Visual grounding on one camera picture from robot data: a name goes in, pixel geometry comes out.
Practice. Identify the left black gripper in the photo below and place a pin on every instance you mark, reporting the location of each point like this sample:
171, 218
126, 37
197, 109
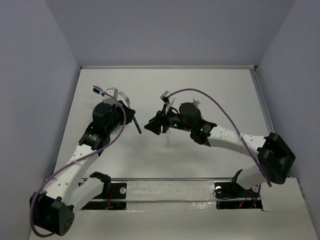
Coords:
127, 111

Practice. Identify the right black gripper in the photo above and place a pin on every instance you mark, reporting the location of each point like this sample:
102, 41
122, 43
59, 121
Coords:
154, 125

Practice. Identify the silver spoon pink handle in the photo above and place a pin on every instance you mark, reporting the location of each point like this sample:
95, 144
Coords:
99, 88

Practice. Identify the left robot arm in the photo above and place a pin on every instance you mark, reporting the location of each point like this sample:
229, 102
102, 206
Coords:
53, 207

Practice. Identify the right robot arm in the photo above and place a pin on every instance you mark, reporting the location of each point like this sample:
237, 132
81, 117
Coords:
272, 157

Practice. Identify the teal utensil holder cup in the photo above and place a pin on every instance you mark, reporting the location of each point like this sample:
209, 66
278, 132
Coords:
98, 111

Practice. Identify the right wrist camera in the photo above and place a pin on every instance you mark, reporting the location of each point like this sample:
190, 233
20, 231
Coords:
168, 100

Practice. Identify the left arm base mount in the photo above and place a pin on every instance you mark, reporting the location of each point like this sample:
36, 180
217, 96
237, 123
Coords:
112, 197

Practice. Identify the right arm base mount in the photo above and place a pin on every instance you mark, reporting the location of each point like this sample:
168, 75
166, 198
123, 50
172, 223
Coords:
230, 196

